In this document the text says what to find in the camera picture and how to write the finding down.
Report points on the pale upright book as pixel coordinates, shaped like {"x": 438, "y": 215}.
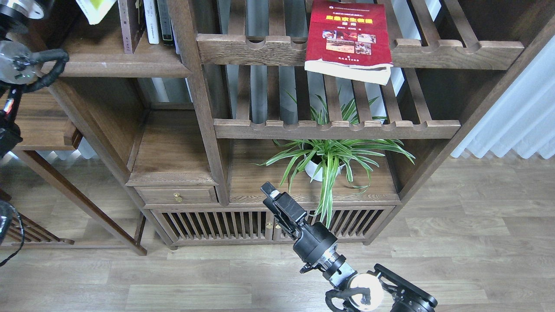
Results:
{"x": 175, "y": 41}

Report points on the white plant pot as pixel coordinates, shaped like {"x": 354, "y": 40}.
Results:
{"x": 315, "y": 172}

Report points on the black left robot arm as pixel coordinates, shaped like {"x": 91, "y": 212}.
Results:
{"x": 23, "y": 71}

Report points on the red book with photos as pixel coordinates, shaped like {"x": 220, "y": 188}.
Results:
{"x": 350, "y": 41}

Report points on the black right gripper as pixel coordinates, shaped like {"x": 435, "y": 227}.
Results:
{"x": 314, "y": 244}

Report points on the white upright book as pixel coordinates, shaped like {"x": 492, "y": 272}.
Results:
{"x": 151, "y": 21}

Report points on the dark wooden bookshelf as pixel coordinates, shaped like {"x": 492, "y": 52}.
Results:
{"x": 211, "y": 114}

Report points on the yellow green book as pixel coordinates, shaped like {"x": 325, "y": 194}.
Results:
{"x": 95, "y": 10}

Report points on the dark upright book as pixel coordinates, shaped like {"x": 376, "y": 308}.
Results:
{"x": 165, "y": 23}

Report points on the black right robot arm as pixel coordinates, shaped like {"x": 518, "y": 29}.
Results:
{"x": 351, "y": 291}

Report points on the white curtain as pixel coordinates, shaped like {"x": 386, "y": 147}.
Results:
{"x": 523, "y": 119}

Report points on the brass drawer knob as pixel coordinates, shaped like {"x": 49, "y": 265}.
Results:
{"x": 178, "y": 198}

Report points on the maroon book white characters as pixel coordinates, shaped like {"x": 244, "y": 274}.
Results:
{"x": 132, "y": 19}

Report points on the green spider plant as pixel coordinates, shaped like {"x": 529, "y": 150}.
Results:
{"x": 329, "y": 156}

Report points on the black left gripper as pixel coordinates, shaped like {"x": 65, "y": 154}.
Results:
{"x": 15, "y": 14}

